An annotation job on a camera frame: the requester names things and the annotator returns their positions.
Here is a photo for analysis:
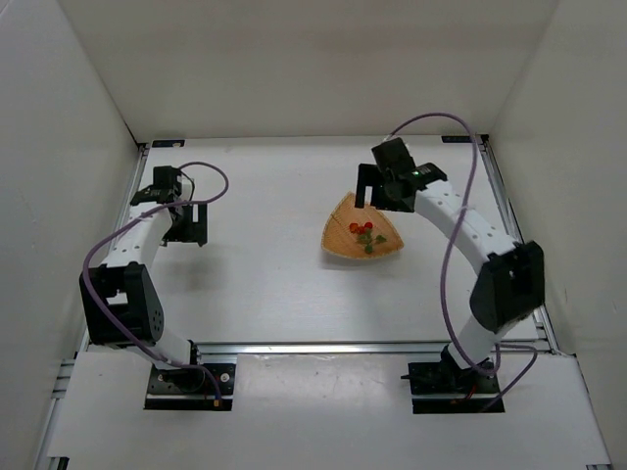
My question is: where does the cherry bunch with green leaves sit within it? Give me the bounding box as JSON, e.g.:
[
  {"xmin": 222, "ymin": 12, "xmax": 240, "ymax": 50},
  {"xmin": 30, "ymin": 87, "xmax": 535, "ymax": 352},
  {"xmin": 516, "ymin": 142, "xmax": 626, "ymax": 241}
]
[{"xmin": 349, "ymin": 221, "xmax": 387, "ymax": 255}]

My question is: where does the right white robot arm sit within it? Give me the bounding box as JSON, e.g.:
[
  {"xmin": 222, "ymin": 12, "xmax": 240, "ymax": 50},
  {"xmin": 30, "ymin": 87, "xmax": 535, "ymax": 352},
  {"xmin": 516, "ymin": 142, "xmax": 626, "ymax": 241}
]
[{"xmin": 355, "ymin": 164, "xmax": 545, "ymax": 374}]

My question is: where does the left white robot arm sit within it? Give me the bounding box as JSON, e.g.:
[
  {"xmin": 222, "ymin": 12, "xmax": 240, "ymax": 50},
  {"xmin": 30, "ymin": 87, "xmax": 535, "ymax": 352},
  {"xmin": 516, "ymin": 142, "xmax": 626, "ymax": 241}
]
[{"xmin": 79, "ymin": 202, "xmax": 208, "ymax": 370}]

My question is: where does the woven triangular fruit basket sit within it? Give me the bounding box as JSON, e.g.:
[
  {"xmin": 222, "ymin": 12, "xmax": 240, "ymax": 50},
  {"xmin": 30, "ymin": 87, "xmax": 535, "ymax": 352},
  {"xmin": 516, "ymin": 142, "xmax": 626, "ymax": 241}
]
[{"xmin": 320, "ymin": 192, "xmax": 405, "ymax": 260}]

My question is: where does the white foam front board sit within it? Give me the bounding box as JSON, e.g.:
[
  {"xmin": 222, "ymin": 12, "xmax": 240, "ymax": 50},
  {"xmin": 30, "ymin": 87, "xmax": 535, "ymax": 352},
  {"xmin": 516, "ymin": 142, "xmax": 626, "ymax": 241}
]
[{"xmin": 48, "ymin": 352, "xmax": 610, "ymax": 469}]

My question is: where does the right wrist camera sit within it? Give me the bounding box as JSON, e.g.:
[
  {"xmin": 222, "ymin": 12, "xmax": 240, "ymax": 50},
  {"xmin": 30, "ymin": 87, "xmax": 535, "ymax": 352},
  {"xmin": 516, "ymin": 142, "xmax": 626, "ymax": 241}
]
[{"xmin": 371, "ymin": 137, "xmax": 448, "ymax": 191}]

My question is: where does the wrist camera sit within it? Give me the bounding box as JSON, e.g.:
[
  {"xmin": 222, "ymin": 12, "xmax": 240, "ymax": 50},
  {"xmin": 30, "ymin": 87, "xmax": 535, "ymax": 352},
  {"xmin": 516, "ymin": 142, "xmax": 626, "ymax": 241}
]
[
  {"xmin": 371, "ymin": 137, "xmax": 448, "ymax": 191},
  {"xmin": 130, "ymin": 165, "xmax": 195, "ymax": 206}
]

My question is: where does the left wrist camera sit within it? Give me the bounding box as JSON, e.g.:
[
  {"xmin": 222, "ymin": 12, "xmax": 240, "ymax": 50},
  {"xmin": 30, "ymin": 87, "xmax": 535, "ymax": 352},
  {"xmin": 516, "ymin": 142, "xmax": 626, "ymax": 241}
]
[{"xmin": 130, "ymin": 165, "xmax": 195, "ymax": 206}]

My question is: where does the left aluminium rail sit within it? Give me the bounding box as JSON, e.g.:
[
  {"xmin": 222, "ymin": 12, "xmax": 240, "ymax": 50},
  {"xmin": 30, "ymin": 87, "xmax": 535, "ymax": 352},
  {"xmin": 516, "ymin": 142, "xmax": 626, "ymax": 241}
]
[{"xmin": 79, "ymin": 143, "xmax": 149, "ymax": 348}]

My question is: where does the aluminium rail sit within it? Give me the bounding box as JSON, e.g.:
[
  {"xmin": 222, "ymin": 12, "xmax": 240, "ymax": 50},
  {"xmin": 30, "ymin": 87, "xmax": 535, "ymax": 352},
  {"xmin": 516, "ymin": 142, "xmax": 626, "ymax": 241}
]
[
  {"xmin": 190, "ymin": 340, "xmax": 555, "ymax": 357},
  {"xmin": 79, "ymin": 143, "xmax": 149, "ymax": 348},
  {"xmin": 477, "ymin": 134, "xmax": 559, "ymax": 353}
]

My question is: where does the right aluminium rail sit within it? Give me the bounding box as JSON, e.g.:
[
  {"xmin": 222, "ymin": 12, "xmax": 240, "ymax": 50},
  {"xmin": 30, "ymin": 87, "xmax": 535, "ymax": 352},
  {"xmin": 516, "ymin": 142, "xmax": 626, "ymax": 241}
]
[{"xmin": 477, "ymin": 134, "xmax": 559, "ymax": 353}]

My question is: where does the front aluminium rail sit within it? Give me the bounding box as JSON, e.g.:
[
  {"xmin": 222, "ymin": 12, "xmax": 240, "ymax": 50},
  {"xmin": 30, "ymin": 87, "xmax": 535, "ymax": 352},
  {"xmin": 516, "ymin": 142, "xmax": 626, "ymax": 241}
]
[{"xmin": 190, "ymin": 340, "xmax": 555, "ymax": 357}]

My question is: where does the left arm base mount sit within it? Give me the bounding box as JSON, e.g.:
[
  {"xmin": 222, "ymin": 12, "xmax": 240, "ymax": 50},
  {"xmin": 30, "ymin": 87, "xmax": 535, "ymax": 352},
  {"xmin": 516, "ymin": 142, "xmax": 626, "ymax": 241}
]
[{"xmin": 144, "ymin": 359, "xmax": 237, "ymax": 412}]

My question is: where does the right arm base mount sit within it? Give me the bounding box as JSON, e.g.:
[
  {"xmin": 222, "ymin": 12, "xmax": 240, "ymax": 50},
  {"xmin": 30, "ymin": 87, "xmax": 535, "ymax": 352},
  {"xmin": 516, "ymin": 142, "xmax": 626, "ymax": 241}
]
[{"xmin": 401, "ymin": 349, "xmax": 506, "ymax": 415}]

